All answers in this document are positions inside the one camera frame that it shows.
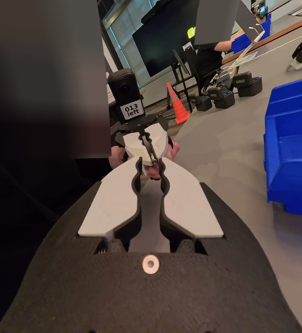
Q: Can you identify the black charger case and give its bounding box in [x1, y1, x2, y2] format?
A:
[233, 71, 263, 97]
[189, 94, 213, 112]
[208, 87, 236, 109]

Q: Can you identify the silver bolt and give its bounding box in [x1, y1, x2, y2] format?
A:
[143, 142, 157, 165]

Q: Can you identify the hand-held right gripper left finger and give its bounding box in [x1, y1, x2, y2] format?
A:
[78, 156, 143, 237]

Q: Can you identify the person's left hand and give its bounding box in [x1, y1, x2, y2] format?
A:
[109, 142, 181, 180]

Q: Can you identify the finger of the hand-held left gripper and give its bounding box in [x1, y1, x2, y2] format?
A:
[145, 123, 168, 158]
[123, 133, 153, 167]

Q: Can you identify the grey board document stand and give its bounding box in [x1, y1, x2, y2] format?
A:
[238, 0, 266, 67]

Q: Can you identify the large black monitor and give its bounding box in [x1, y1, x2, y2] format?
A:
[132, 10, 201, 78]

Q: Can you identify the blue plastic bin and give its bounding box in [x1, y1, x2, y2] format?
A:
[263, 74, 302, 216]
[230, 13, 272, 54]

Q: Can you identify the black camera bar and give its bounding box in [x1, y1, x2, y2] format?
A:
[141, 0, 185, 24]

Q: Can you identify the person's black clothed torso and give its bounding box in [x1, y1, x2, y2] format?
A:
[0, 157, 110, 333]

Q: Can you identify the black folding easel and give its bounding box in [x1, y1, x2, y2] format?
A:
[172, 49, 193, 112]

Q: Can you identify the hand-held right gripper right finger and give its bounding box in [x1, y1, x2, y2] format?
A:
[159, 157, 224, 239]

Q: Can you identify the orange traffic cone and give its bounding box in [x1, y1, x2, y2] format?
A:
[166, 83, 190, 125]

